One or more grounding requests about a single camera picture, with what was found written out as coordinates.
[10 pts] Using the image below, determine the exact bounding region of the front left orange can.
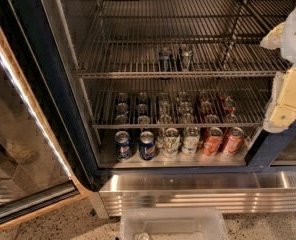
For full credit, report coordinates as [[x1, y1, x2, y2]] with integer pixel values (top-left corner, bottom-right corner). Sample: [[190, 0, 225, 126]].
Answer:
[[202, 127, 223, 156]]

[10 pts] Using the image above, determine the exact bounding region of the glass fridge door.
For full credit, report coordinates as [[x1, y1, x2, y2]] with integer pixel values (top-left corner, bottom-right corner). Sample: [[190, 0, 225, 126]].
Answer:
[[0, 26, 90, 231]]

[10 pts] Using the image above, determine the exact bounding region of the upper wire shelf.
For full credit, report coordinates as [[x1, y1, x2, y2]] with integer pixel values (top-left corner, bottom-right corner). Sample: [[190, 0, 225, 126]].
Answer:
[[77, 0, 296, 78]]

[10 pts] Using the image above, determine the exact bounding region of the wire shelf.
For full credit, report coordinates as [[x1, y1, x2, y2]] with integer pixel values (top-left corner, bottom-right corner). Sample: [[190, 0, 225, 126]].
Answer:
[[92, 77, 272, 129], [77, 0, 296, 78]]

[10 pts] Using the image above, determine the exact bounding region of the pepsi can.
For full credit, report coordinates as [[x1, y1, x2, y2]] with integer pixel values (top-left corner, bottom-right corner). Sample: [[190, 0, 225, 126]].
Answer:
[[139, 131, 155, 161], [115, 131, 132, 160]]

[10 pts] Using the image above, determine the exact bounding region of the orange can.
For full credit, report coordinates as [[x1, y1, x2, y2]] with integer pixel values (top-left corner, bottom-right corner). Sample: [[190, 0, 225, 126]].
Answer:
[[202, 127, 223, 156], [221, 127, 244, 156]]

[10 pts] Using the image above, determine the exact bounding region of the steel fridge base grille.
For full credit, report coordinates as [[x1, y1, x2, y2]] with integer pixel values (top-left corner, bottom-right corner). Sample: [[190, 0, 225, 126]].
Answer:
[[100, 172, 296, 216]]

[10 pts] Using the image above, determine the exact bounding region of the green can middle shelf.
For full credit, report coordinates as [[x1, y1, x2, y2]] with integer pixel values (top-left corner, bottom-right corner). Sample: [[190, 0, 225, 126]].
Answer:
[[178, 44, 193, 71]]

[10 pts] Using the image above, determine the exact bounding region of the front right orange can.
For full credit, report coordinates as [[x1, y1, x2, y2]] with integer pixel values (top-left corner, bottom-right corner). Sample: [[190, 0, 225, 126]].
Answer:
[[221, 127, 244, 156]]

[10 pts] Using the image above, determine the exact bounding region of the front left pepsi can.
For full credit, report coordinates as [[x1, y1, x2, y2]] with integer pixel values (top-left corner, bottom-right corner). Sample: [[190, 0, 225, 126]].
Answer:
[[115, 131, 132, 160]]

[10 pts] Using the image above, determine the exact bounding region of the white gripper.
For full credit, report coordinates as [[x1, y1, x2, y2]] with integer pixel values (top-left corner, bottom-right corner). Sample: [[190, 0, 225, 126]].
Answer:
[[260, 7, 296, 133]]

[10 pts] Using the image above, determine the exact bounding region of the front left green white can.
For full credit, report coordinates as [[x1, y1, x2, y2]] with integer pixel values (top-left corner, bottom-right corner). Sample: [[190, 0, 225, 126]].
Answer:
[[162, 128, 180, 158]]

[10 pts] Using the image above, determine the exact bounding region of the clear plastic bin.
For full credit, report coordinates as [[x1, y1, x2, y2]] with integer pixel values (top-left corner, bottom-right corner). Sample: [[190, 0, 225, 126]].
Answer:
[[120, 208, 228, 240]]

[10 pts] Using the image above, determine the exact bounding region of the lower wire shelf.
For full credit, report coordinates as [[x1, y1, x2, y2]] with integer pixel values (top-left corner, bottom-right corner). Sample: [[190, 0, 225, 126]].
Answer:
[[92, 77, 272, 129]]

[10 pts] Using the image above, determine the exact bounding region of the front right pepsi can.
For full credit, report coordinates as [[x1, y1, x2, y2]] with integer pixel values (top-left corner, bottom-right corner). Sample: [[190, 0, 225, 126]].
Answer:
[[139, 131, 155, 161]]

